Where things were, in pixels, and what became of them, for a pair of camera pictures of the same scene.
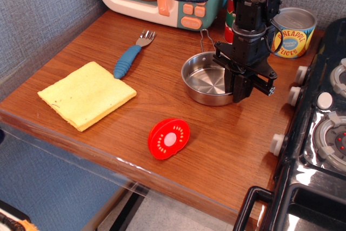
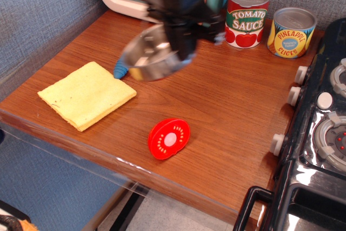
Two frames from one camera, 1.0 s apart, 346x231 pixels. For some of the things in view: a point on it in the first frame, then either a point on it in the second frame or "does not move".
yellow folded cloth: [87, 95] does not move
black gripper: [248, 55] to [184, 1]
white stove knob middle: [293, 94] does not move
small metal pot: [204, 76] to [149, 56]
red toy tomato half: [167, 137] does not move
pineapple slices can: [298, 25] does not move
